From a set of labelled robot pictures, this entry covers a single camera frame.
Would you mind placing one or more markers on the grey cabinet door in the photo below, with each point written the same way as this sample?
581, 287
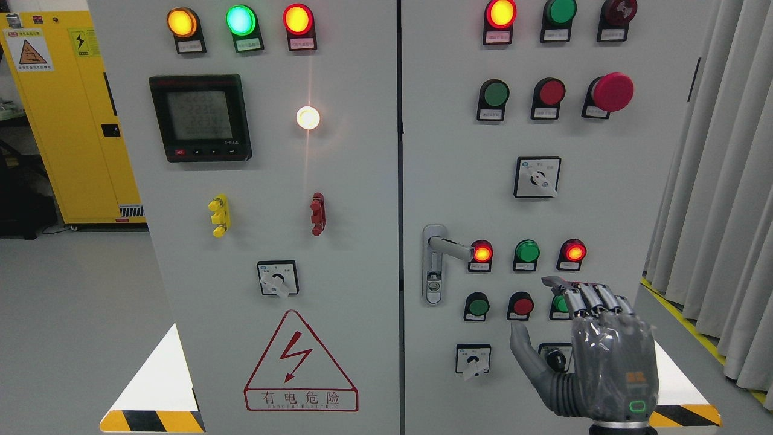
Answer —
349, 275
460, 172

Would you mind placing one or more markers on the yellow safety cabinet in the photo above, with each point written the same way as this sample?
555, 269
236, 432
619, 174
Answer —
55, 60

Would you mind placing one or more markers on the red test terminal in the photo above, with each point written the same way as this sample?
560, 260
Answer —
318, 216

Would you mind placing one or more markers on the orange indicator light top left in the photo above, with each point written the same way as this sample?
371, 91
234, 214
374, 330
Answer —
186, 30

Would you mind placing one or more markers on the red emergency stop mushroom button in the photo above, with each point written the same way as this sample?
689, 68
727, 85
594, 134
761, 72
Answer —
607, 94

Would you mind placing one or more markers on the black digital power meter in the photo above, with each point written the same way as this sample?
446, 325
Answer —
201, 118

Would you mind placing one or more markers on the red push button lower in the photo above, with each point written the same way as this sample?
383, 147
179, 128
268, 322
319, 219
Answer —
520, 306

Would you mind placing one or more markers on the left grey cabinet door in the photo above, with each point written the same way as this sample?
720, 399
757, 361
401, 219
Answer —
349, 275

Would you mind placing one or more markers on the yellow test terminal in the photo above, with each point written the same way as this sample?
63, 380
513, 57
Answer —
220, 216

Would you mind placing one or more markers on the red electric danger sign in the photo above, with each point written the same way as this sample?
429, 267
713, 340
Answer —
297, 373

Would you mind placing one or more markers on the green push button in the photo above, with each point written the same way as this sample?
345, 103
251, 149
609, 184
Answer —
494, 93
559, 309
476, 307

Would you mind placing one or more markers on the green indicator middle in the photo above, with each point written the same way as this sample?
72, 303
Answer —
526, 256

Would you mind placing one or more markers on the red-orange indicator light left door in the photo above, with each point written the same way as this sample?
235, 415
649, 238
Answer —
300, 27

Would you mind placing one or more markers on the green indicator top right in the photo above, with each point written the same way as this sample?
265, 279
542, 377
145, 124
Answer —
557, 22

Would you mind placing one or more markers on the upper right selector switch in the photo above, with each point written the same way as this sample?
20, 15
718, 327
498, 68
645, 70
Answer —
537, 176

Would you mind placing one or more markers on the green push button upper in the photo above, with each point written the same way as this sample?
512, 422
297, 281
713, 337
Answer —
494, 93

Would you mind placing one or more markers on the green lit indicator light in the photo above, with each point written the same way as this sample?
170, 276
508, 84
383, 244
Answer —
244, 28

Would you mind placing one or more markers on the left door selector switch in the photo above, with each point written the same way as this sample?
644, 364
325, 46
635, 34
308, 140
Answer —
278, 277

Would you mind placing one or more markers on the black key switch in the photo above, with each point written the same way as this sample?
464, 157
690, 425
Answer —
559, 356

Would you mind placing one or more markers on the red lit indicator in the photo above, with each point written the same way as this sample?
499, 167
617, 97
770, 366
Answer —
482, 256
498, 22
571, 255

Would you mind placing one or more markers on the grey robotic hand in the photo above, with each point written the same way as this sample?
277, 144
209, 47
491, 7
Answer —
616, 377

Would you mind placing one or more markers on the red push button upper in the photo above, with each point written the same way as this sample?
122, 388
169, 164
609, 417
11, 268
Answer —
547, 97

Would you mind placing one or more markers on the silver door handle lever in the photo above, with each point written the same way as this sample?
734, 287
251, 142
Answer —
445, 246

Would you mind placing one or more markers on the grey curtain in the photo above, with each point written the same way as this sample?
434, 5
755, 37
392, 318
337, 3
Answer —
711, 252

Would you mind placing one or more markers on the red push button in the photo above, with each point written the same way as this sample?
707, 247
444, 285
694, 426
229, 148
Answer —
520, 306
547, 97

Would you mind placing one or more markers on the dark red buzzer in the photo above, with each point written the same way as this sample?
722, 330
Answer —
615, 16

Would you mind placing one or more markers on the white lit indicator light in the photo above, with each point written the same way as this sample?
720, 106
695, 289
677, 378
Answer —
308, 118

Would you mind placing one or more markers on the red lit indicator left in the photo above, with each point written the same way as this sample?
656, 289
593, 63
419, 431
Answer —
482, 256

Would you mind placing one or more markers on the silver handle lock base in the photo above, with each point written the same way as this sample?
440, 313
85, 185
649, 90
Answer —
432, 265

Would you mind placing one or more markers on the right grey cabinet door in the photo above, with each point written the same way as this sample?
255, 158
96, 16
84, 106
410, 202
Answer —
460, 172

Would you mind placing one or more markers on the red lit indicator top right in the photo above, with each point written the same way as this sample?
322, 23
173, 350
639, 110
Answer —
498, 22

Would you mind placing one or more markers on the green push button lower left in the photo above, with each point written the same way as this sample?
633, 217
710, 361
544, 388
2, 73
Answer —
476, 307

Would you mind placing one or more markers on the green push button lower right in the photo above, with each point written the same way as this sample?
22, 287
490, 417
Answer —
559, 309

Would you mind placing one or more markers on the lower white selector switch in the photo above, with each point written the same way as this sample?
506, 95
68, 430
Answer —
472, 360

